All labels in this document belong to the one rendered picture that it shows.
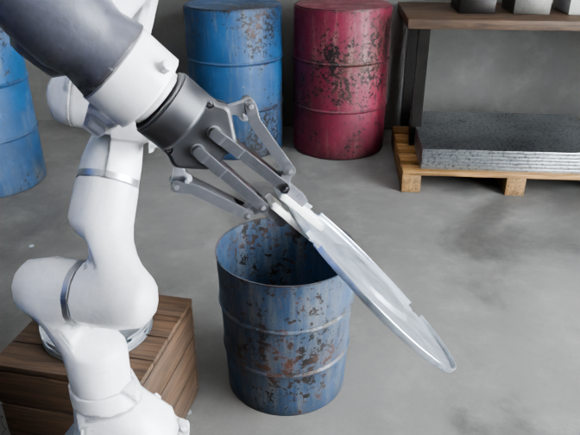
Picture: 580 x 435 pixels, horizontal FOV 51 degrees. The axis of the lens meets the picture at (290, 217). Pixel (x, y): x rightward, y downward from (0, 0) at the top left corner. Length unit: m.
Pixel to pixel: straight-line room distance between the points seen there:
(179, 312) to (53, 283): 0.75
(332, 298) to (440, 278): 0.99
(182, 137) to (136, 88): 0.07
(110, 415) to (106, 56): 0.76
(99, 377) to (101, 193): 0.32
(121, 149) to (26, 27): 0.53
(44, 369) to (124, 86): 1.17
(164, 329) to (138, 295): 0.70
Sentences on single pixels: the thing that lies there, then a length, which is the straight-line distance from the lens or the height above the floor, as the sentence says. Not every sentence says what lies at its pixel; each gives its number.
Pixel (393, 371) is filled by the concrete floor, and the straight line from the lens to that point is 2.11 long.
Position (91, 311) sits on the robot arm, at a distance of 1.05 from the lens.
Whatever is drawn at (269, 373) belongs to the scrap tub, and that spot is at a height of 0.17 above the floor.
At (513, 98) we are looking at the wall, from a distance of 4.45.
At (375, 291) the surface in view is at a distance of 0.72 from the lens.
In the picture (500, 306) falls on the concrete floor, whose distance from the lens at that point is 2.51.
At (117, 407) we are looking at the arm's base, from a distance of 1.19.
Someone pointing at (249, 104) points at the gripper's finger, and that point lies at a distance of 0.63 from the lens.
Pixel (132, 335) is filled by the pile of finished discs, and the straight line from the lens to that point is 1.65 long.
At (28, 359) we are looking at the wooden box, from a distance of 1.72.
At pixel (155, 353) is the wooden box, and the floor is 0.35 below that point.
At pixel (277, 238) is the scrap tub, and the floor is 0.40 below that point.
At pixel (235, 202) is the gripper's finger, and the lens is 0.67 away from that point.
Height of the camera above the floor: 1.37
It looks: 27 degrees down
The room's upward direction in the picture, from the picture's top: straight up
